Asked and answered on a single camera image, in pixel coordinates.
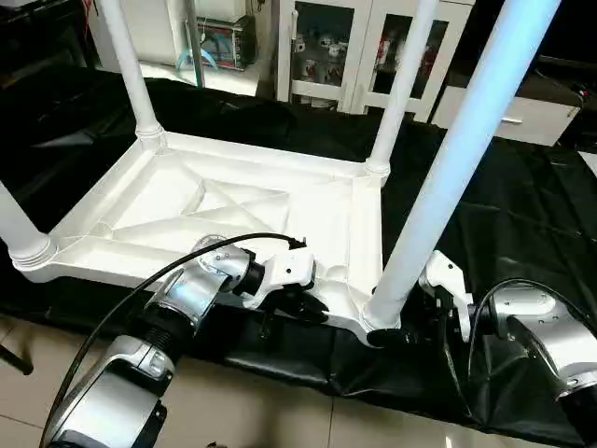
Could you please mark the black work mat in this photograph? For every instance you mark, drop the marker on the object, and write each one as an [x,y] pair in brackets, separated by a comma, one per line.
[522,215]

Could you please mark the white plastic table top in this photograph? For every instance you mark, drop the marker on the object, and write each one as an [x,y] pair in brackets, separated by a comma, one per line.
[233,187]

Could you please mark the white drawer unit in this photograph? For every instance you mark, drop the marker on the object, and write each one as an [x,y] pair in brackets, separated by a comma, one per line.
[532,121]

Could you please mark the white glass-door cabinet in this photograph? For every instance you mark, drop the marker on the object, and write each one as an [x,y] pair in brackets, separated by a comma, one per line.
[322,47]

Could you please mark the teal storage box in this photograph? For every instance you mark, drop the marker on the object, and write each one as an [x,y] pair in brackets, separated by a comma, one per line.
[229,42]

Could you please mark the black metal stand leg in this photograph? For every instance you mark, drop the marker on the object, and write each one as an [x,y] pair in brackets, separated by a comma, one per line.
[17,359]

